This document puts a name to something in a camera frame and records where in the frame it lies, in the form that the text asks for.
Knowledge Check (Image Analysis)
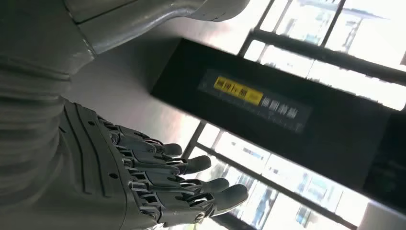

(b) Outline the black inbound scanner machine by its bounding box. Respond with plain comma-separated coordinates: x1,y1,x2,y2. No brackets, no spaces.
150,38,406,217

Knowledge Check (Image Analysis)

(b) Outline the ruler label with yellow patch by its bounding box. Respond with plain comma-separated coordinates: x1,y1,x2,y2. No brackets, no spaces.
197,69,313,134

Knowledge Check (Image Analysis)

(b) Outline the dark window frame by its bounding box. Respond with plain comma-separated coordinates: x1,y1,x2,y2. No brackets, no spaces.
180,0,406,230

